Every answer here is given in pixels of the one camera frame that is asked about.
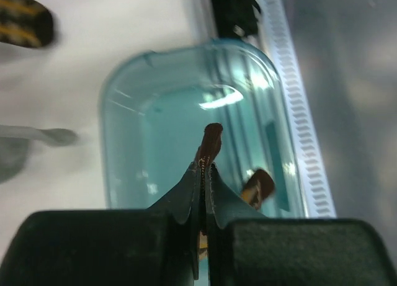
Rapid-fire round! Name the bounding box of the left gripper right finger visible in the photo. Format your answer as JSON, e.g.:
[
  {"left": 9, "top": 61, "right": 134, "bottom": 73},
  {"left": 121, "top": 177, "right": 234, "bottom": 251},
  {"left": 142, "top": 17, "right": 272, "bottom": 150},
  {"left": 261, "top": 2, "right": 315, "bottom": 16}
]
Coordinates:
[{"left": 206, "top": 166, "right": 396, "bottom": 285}]

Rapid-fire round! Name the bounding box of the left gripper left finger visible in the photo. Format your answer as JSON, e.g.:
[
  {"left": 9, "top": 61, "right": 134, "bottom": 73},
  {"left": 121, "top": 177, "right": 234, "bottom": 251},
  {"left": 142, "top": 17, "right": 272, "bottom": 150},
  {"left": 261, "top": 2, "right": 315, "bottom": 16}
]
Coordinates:
[{"left": 6, "top": 164, "right": 201, "bottom": 285}]

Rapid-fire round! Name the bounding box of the brown argyle sock back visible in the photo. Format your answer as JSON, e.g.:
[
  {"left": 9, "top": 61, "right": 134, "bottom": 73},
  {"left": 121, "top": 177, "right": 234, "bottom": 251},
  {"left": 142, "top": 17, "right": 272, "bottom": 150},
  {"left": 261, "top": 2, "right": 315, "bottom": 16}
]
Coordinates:
[{"left": 195, "top": 123, "right": 275, "bottom": 260}]

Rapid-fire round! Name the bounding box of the brown argyle sock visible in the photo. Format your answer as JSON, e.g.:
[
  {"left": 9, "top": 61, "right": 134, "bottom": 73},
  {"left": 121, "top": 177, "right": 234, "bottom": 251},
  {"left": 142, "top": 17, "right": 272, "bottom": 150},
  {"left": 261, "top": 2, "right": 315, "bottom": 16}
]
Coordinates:
[
  {"left": 1, "top": 0, "right": 56, "bottom": 48},
  {"left": 195, "top": 123, "right": 275, "bottom": 260}
]

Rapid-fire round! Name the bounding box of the brown argyle sock front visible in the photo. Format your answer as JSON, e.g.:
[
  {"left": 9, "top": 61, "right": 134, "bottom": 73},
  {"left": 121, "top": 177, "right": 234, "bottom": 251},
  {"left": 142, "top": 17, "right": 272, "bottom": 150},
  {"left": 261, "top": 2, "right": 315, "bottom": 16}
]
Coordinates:
[{"left": 1, "top": 0, "right": 56, "bottom": 48}]

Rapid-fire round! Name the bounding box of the teal plastic basin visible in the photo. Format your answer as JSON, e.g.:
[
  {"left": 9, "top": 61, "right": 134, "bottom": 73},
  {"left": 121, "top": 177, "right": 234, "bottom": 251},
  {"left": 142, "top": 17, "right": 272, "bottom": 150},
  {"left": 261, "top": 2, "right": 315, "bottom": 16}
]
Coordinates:
[{"left": 100, "top": 40, "right": 305, "bottom": 217}]

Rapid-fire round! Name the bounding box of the perforated cable duct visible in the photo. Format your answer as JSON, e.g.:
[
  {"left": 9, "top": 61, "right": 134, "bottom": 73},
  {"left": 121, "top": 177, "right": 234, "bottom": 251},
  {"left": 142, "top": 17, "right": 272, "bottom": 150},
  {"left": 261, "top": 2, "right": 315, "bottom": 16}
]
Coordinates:
[{"left": 258, "top": 0, "right": 336, "bottom": 218}]

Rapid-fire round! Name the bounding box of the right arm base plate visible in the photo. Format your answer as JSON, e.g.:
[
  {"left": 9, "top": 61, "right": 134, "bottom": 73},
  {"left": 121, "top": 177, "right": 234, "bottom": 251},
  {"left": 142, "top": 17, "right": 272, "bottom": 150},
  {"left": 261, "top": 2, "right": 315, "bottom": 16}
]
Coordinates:
[{"left": 211, "top": 0, "right": 261, "bottom": 40}]

